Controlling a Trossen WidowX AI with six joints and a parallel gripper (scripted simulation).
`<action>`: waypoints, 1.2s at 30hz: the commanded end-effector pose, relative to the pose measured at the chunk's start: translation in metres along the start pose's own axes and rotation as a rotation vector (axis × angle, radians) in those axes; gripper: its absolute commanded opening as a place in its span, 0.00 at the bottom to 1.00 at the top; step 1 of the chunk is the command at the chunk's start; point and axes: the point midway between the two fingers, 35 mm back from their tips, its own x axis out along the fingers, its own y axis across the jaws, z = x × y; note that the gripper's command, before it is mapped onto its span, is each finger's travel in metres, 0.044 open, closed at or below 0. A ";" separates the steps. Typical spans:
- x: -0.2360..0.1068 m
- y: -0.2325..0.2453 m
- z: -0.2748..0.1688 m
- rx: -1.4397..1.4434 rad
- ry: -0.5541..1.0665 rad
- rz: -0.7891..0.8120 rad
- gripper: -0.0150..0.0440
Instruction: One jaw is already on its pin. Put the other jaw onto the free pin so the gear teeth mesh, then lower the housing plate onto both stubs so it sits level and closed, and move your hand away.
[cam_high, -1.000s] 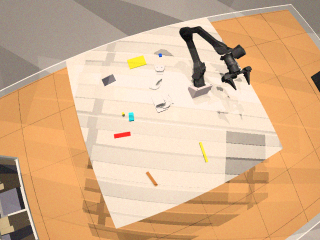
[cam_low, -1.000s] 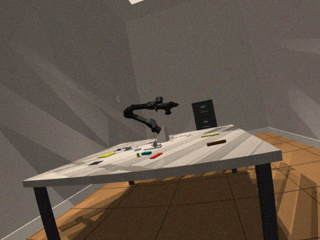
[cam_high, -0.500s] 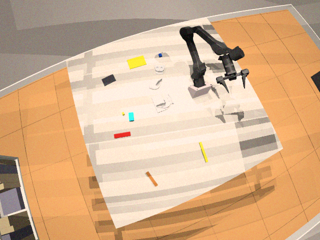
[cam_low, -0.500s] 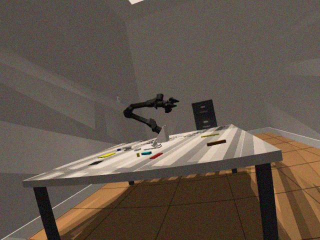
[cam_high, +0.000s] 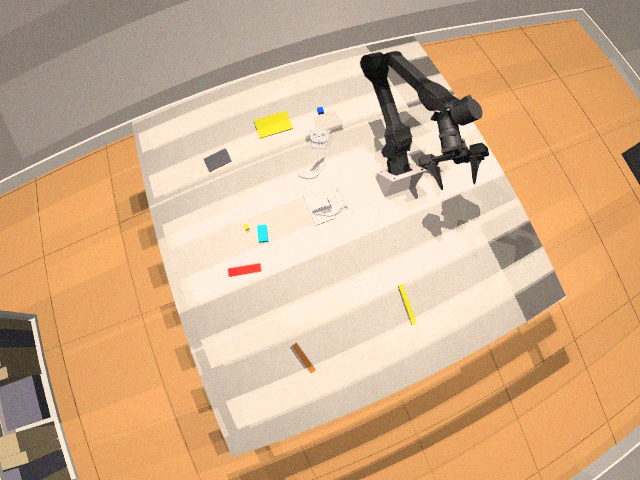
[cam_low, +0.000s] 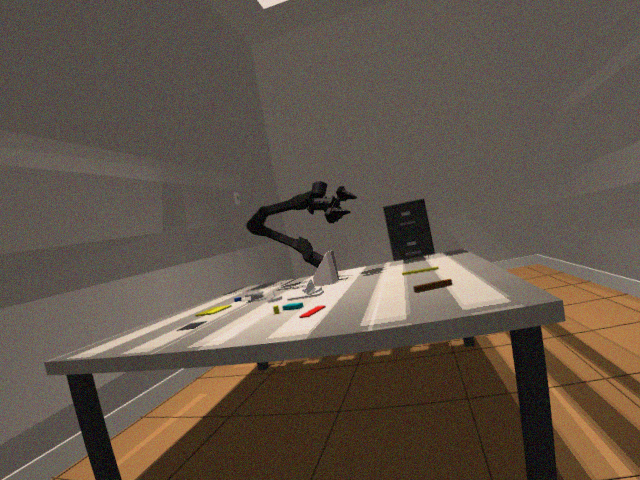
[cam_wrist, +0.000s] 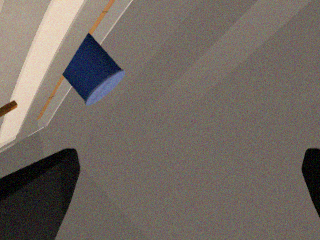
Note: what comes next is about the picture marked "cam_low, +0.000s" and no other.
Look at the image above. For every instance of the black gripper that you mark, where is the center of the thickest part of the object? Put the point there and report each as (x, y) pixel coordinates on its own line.
(329, 205)

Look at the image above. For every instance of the red flat bar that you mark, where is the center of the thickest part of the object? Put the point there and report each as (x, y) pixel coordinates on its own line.
(310, 312)

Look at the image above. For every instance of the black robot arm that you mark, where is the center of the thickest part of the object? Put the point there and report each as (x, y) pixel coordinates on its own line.
(298, 202)

